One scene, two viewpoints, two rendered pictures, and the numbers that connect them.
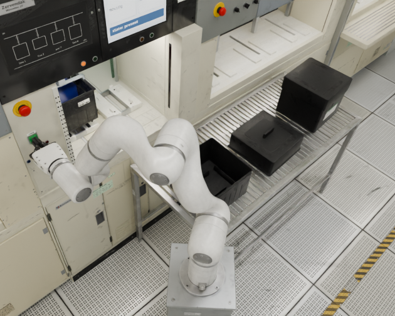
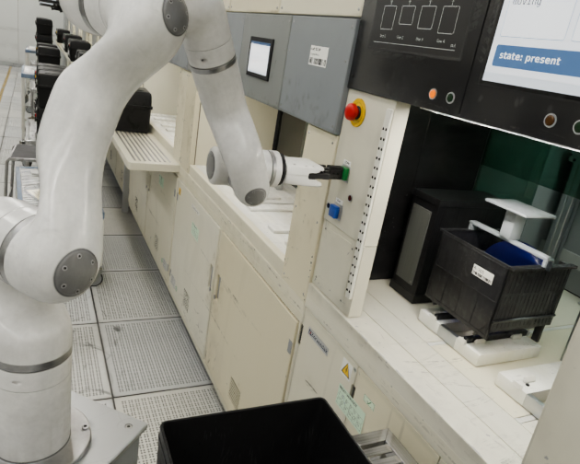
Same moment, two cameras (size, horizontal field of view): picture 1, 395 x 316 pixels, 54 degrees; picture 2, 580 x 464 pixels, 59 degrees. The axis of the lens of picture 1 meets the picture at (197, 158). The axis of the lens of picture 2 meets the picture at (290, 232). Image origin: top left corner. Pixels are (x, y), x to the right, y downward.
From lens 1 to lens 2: 1.66 m
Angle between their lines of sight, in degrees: 88
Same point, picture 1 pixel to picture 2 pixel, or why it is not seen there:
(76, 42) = (441, 44)
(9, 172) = (313, 195)
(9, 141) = (330, 148)
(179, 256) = (106, 423)
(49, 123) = (364, 169)
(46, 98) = (378, 121)
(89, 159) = not seen: hidden behind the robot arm
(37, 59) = (394, 41)
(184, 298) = not seen: hidden behind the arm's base
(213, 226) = (15, 208)
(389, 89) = not seen: outside the picture
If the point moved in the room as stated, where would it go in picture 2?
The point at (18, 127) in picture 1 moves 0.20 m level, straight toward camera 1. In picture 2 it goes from (343, 139) to (265, 128)
